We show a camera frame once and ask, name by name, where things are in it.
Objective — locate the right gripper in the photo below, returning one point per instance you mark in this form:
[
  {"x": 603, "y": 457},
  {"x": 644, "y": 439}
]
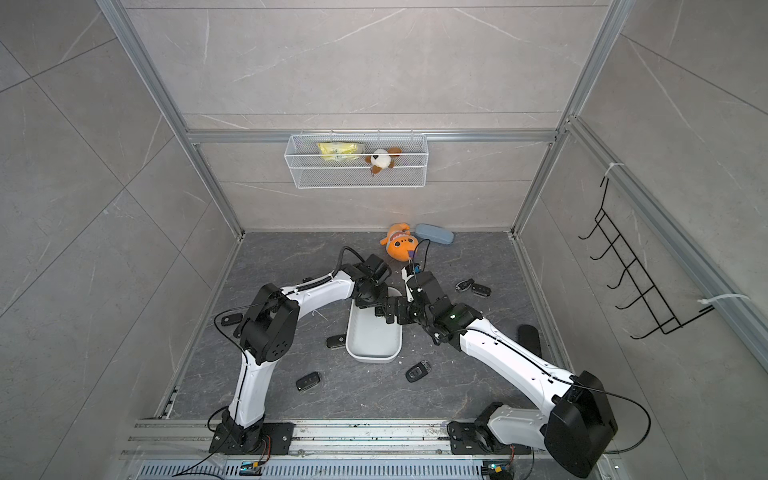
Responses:
[{"x": 402, "y": 305}]

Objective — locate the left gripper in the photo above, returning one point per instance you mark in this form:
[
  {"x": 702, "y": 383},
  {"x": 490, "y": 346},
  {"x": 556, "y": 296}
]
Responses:
[{"x": 385, "y": 294}]

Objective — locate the white storage box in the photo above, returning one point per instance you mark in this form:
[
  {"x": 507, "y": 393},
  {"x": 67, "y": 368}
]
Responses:
[{"x": 370, "y": 339}]

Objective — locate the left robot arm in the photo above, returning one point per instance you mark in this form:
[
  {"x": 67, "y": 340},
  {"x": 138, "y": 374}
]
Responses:
[{"x": 266, "y": 333}]

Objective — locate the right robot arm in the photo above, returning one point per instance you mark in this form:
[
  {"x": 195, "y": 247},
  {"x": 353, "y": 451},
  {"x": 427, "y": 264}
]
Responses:
[{"x": 571, "y": 417}]

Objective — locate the black silver car key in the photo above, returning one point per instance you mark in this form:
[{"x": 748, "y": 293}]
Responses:
[{"x": 418, "y": 371}]

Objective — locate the orange plush toy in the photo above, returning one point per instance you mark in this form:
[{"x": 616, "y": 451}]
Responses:
[{"x": 399, "y": 243}]

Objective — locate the blue glasses case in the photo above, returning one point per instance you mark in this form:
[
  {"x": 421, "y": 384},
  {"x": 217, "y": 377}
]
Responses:
[{"x": 434, "y": 234}]

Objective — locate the brown white plush dog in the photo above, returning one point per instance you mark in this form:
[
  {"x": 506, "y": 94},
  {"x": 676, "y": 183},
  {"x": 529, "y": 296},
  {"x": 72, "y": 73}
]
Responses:
[{"x": 382, "y": 159}]

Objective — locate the yellow packet in basket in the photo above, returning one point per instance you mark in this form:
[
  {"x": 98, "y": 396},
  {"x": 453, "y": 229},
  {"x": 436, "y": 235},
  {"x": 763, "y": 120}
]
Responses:
[{"x": 341, "y": 151}]

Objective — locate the white wire wall basket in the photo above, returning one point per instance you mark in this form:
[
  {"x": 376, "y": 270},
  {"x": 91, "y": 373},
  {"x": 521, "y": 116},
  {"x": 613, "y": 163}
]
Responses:
[{"x": 310, "y": 171}]

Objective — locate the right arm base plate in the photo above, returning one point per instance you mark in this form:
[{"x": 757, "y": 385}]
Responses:
[{"x": 466, "y": 438}]

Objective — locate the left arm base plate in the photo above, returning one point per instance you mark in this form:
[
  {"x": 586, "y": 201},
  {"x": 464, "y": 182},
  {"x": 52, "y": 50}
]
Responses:
[{"x": 259, "y": 439}]

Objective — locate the black wall hook rack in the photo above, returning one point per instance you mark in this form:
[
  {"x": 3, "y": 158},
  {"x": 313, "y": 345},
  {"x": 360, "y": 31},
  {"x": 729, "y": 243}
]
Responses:
[{"x": 645, "y": 291}]

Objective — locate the aluminium mounting rail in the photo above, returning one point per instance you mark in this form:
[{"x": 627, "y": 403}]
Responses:
[{"x": 421, "y": 438}]

